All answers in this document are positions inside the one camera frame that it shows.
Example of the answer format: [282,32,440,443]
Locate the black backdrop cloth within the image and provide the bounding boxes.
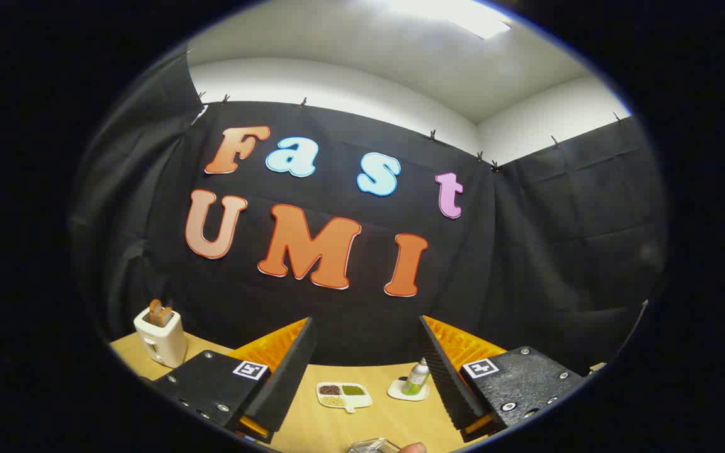
[70,50,668,378]

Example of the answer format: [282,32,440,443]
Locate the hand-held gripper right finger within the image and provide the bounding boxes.
[419,315,585,443]

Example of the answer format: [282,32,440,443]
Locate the white toaster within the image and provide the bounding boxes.
[133,307,188,369]

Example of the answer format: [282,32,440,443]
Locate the green label metal bottle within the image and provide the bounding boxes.
[402,358,431,396]

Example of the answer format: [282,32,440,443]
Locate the perforated metal basket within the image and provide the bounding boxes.
[347,438,402,453]

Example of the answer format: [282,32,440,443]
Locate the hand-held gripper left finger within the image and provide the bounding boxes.
[149,317,318,444]

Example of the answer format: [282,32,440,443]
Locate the small white dish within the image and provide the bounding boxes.
[387,377,430,402]

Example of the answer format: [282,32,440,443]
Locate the white divided tray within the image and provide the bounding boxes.
[316,381,373,413]

